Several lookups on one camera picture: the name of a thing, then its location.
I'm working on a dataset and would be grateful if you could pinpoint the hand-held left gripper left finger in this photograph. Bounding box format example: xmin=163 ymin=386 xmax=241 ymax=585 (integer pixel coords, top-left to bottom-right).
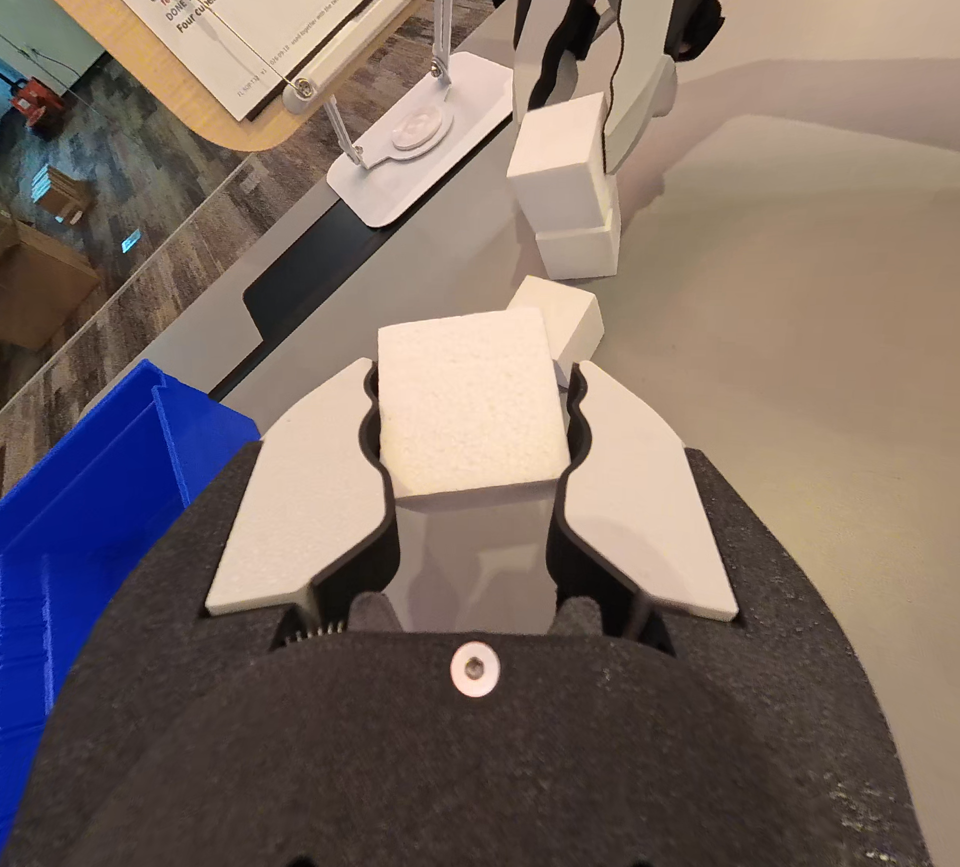
xmin=204 ymin=357 xmax=400 ymax=637

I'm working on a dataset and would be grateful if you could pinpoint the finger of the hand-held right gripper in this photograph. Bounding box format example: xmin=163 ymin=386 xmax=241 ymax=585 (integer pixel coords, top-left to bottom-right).
xmin=512 ymin=0 xmax=601 ymax=127
xmin=598 ymin=0 xmax=687 ymax=176

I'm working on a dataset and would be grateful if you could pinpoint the wooden book stand white base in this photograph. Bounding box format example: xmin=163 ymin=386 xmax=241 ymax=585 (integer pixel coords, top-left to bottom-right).
xmin=0 ymin=0 xmax=519 ymax=229

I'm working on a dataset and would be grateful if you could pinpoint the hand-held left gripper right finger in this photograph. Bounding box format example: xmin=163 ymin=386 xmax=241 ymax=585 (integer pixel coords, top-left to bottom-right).
xmin=549 ymin=359 xmax=741 ymax=640

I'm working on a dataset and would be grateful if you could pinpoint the small cardboard box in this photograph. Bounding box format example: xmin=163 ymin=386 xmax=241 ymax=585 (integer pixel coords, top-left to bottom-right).
xmin=33 ymin=165 xmax=95 ymax=223

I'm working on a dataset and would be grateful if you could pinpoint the small red equipment case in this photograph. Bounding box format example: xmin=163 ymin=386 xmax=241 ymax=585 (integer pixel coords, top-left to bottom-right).
xmin=11 ymin=75 xmax=67 ymax=129

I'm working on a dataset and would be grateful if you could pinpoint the large cardboard box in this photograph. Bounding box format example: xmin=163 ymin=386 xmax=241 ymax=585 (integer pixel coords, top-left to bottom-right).
xmin=0 ymin=218 xmax=102 ymax=351

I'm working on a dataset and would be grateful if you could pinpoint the blue plastic bin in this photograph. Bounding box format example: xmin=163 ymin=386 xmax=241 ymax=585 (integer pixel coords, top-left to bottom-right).
xmin=0 ymin=359 xmax=261 ymax=831

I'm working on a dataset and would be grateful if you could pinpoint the white hard foam cube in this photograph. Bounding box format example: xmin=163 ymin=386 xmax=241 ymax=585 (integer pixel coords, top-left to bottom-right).
xmin=508 ymin=274 xmax=605 ymax=388
xmin=507 ymin=92 xmax=620 ymax=229
xmin=377 ymin=308 xmax=569 ymax=508
xmin=534 ymin=195 xmax=622 ymax=281

